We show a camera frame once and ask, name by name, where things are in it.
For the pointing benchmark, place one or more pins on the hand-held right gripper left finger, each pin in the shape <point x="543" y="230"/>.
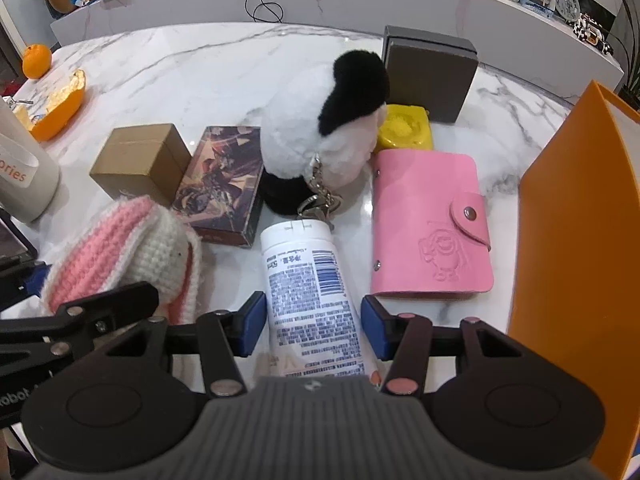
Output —
<point x="252" y="322"/>

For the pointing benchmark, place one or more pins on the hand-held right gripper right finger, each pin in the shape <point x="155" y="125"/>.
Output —
<point x="375" y="327"/>

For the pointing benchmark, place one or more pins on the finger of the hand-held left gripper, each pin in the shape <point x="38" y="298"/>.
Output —
<point x="100" y="305"/>
<point x="37" y="277"/>

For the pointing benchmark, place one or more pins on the white printed lotion tube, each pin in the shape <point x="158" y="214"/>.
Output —
<point x="305" y="310"/>

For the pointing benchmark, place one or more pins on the pink white knitted pouch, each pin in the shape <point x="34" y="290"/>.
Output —
<point x="150" y="245"/>

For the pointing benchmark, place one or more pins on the pink leather card holder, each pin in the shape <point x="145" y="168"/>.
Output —
<point x="420" y="200"/>

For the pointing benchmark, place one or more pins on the illustrated card box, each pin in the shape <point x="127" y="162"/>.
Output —
<point x="220" y="180"/>

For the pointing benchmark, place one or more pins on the orange storage box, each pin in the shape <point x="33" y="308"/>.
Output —
<point x="565" y="240"/>

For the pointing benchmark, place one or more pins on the black framed device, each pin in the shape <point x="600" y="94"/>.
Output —
<point x="12" y="240"/>

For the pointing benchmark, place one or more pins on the white canister orange label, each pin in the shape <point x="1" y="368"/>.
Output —
<point x="30" y="190"/>

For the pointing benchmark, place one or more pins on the brown cardboard box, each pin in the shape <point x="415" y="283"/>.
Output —
<point x="135" y="160"/>

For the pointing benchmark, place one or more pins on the orange yellow bowl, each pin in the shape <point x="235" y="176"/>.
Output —
<point x="55" y="110"/>

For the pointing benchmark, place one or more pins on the yellow plastic container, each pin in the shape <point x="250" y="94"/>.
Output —
<point x="405" y="130"/>

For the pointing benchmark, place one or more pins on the orange fruit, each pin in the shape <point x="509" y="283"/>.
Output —
<point x="37" y="61"/>

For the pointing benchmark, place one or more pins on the grey square box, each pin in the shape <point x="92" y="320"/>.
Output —
<point x="425" y="80"/>

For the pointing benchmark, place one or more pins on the black white checkered toy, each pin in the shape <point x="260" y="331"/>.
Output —
<point x="592" y="35"/>

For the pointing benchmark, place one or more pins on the green potted plant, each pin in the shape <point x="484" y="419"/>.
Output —
<point x="627" y="50"/>

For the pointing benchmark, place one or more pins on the round patterned plate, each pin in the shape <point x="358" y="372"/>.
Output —
<point x="567" y="2"/>

